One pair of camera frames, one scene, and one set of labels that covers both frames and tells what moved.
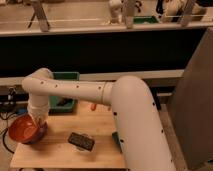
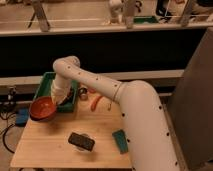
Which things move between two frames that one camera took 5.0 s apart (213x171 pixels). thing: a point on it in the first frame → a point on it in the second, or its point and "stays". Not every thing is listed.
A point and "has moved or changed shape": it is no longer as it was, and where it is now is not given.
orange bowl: [23, 128] has moved or changed shape
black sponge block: [81, 141] stays
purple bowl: [41, 132] → [47, 119]
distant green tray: [144, 19] stays
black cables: [4, 133] stays
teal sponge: [117, 140] stays
